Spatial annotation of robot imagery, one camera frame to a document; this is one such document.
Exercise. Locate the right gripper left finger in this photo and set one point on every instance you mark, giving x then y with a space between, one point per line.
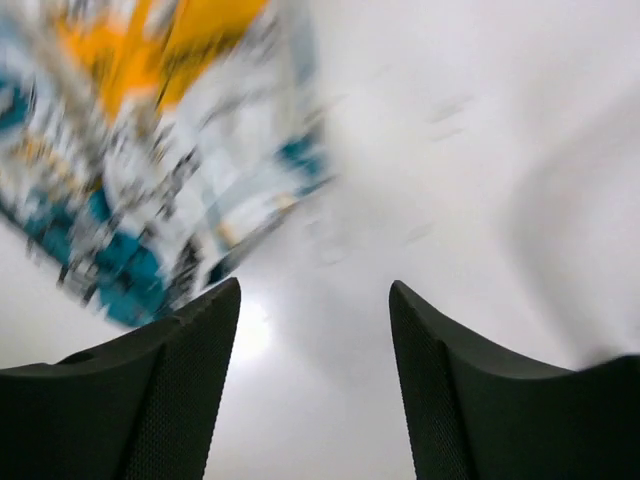
141 406

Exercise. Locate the printed white shorts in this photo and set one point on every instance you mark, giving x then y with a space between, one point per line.
146 146

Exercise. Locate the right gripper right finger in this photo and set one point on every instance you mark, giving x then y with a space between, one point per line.
478 410

